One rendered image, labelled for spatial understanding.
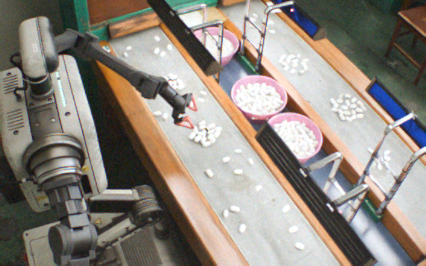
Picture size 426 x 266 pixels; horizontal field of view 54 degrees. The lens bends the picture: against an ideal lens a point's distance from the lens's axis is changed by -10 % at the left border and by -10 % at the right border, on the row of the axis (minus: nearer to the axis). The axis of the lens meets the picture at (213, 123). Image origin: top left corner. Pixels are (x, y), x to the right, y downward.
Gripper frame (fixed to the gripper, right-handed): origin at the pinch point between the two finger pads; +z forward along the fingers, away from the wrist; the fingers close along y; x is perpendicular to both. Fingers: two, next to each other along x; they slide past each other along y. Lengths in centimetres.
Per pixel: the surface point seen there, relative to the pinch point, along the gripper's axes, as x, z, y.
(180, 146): -14.8, 9.9, 1.5
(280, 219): 19, 38, 32
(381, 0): 62, 157, -259
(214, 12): -10, 9, -95
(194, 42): 8.8, -16.9, -24.9
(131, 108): -32.7, -8.1, -14.6
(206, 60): 13.2, -12.4, -15.5
